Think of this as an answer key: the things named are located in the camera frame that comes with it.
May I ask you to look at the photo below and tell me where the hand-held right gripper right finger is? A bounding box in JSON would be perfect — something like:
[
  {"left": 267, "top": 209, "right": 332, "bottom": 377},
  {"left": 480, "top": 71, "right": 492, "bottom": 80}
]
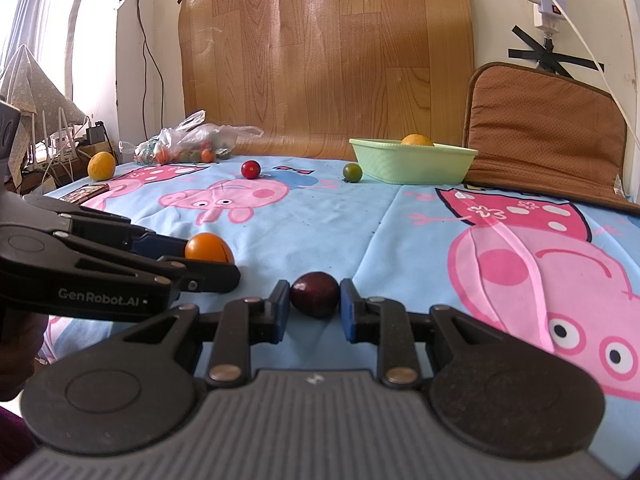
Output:
[{"left": 339, "top": 278, "right": 506, "bottom": 389}]

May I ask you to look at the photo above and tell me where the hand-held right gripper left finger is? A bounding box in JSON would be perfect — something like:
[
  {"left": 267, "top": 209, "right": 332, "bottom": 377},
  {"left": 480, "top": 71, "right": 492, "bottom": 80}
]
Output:
[{"left": 122, "top": 281, "right": 292, "bottom": 389}]

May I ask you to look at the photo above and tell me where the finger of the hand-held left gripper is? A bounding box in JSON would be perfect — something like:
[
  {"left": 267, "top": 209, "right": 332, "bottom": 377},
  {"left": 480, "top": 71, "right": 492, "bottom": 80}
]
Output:
[
  {"left": 10, "top": 226, "right": 242, "bottom": 294},
  {"left": 24, "top": 194, "right": 189, "bottom": 262}
]

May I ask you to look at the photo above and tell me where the orange tomato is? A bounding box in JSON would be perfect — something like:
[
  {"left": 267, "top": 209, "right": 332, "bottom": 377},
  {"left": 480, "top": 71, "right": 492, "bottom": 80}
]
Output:
[{"left": 184, "top": 232, "right": 235, "bottom": 265}]

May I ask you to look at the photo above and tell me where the large red tomato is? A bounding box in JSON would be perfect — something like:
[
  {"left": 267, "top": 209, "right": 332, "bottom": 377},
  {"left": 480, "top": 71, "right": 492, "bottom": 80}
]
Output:
[{"left": 289, "top": 271, "right": 342, "bottom": 319}]

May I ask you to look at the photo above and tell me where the light green plastic basket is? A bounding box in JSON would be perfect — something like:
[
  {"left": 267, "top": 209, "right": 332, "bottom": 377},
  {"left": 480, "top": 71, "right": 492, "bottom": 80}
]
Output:
[{"left": 349, "top": 137, "right": 479, "bottom": 186}]

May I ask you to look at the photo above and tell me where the person's left forearm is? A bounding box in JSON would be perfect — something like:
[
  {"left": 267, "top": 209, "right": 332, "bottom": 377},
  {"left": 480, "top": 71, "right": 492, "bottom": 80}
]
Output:
[{"left": 0, "top": 316, "right": 49, "bottom": 402}]

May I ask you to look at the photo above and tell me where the printed cartoon pig blanket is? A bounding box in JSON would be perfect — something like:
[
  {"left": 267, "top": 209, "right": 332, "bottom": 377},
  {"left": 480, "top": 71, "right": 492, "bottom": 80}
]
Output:
[{"left": 30, "top": 152, "right": 640, "bottom": 478}]

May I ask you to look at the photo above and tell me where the smartphone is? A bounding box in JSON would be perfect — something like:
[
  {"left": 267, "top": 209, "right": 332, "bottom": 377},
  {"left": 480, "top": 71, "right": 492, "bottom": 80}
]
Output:
[{"left": 62, "top": 184, "right": 110, "bottom": 204}]

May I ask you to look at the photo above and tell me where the yellow-orange citrus fruit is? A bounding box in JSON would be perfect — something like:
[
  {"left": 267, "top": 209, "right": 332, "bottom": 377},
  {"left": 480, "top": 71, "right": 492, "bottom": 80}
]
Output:
[{"left": 87, "top": 151, "right": 116, "bottom": 182}]

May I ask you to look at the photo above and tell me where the clear plastic bag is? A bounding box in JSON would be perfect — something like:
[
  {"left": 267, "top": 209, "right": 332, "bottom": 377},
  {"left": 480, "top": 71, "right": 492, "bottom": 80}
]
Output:
[{"left": 119, "top": 110, "right": 264, "bottom": 166}]

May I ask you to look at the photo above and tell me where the white router with antennas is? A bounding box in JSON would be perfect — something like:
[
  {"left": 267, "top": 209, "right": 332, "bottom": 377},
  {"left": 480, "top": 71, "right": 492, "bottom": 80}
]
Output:
[{"left": 30, "top": 107, "right": 93, "bottom": 161}]

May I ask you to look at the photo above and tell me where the purple clothing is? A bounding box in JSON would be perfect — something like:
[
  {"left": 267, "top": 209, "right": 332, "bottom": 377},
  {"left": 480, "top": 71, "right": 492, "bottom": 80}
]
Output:
[{"left": 0, "top": 404, "right": 37, "bottom": 472}]

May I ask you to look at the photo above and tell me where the patterned grey cloth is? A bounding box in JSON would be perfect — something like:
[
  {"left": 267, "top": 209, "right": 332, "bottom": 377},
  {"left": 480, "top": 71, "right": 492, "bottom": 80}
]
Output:
[{"left": 0, "top": 44, "right": 87, "bottom": 126}]

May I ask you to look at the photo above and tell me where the wood-pattern vinyl sheet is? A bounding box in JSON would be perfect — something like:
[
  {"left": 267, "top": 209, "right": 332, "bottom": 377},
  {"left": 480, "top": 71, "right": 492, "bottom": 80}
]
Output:
[{"left": 177, "top": 0, "right": 476, "bottom": 163}]

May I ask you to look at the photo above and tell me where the brown cushion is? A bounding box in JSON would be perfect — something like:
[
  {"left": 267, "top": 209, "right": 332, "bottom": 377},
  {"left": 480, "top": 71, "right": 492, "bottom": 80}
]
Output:
[{"left": 462, "top": 61, "right": 640, "bottom": 216}]

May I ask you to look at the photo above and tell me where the black tape cross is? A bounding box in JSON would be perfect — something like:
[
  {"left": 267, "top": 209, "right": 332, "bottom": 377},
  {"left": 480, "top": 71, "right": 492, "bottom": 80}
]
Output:
[{"left": 508, "top": 25, "right": 605, "bottom": 79}]

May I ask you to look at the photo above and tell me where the black cable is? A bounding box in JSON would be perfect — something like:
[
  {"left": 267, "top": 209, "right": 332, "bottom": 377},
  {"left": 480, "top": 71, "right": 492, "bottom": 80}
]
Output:
[{"left": 131, "top": 0, "right": 166, "bottom": 140}]

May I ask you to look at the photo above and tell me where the white cable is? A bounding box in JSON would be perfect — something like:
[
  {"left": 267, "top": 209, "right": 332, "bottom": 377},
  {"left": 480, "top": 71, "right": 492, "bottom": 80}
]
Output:
[{"left": 547, "top": 0, "right": 640, "bottom": 142}]

